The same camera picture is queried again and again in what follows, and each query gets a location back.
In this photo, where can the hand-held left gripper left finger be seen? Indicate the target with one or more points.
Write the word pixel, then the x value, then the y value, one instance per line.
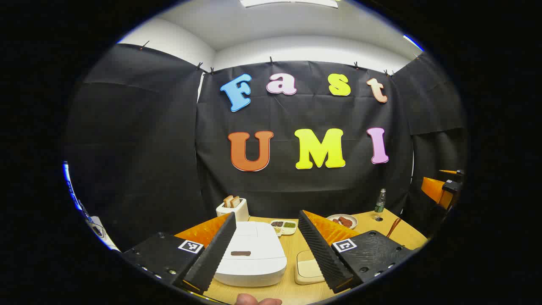
pixel 216 250

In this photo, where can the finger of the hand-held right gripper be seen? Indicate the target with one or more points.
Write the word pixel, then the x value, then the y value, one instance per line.
pixel 448 171
pixel 432 190

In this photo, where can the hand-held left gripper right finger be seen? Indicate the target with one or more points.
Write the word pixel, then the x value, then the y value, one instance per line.
pixel 319 254

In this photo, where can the white rice cooker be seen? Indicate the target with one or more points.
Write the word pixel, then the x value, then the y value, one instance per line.
pixel 258 245

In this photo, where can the brown wooden spoon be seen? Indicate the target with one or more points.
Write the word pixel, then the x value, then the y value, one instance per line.
pixel 394 227

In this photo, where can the white toaster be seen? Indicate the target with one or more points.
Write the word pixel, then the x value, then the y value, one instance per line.
pixel 235 214

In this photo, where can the white divided grain dish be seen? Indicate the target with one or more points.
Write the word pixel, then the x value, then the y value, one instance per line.
pixel 283 226

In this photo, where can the white round plate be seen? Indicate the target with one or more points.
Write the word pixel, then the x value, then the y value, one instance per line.
pixel 351 221

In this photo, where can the toast slice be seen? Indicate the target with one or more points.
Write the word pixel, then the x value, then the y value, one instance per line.
pixel 228 201
pixel 236 201

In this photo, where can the green label water bottle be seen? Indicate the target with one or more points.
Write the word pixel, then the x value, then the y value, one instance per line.
pixel 380 205

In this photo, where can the white plastic object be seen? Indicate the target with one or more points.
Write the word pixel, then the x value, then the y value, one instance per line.
pixel 101 233

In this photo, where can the black backdrop cloth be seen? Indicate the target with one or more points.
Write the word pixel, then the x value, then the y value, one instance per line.
pixel 139 148

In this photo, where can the ceiling light panel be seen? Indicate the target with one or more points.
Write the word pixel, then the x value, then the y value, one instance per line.
pixel 288 2

